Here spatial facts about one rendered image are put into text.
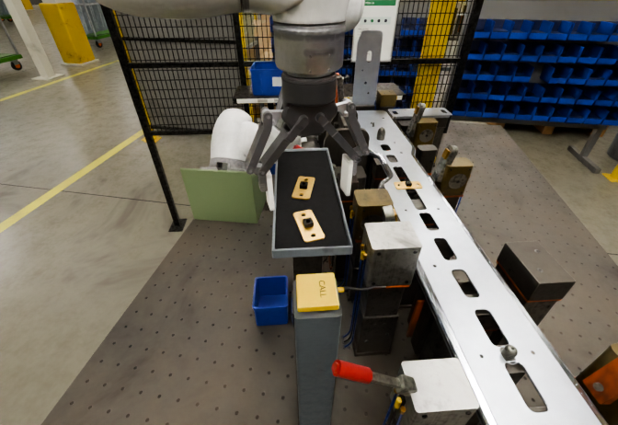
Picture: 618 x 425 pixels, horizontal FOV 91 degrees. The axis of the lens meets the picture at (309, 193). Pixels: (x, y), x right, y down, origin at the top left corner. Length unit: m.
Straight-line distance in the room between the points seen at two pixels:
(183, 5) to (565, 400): 0.76
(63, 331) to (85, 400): 1.19
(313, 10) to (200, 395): 0.86
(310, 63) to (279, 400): 0.76
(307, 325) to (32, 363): 1.82
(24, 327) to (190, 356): 1.48
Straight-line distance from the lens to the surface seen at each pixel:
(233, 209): 1.28
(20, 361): 2.22
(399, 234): 0.66
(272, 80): 1.66
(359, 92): 1.62
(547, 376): 0.71
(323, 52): 0.40
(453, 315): 0.71
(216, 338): 1.00
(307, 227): 0.57
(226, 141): 1.26
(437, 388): 0.55
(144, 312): 1.13
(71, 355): 2.09
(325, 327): 0.50
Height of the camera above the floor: 1.54
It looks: 36 degrees down
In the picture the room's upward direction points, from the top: straight up
